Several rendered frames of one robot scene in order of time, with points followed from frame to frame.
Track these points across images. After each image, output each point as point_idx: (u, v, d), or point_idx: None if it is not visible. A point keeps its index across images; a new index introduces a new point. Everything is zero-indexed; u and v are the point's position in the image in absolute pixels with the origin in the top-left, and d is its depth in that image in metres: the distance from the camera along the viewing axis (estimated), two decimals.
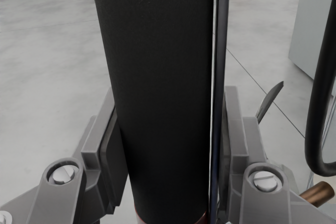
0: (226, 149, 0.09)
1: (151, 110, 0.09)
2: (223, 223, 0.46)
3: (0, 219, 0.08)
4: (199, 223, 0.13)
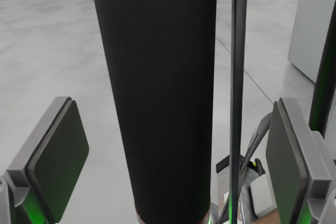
0: (303, 171, 0.08)
1: (152, 109, 0.09)
2: None
3: None
4: (201, 223, 0.12)
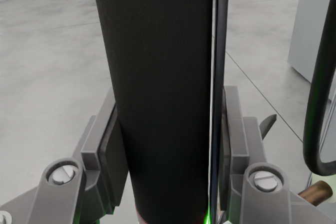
0: (227, 149, 0.09)
1: (152, 112, 0.09)
2: None
3: None
4: (199, 222, 0.13)
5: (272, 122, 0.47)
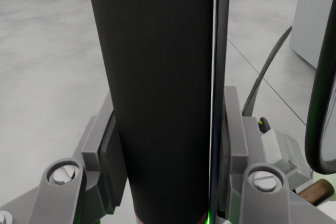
0: (226, 149, 0.09)
1: (150, 113, 0.09)
2: None
3: (0, 219, 0.08)
4: None
5: (287, 34, 0.39)
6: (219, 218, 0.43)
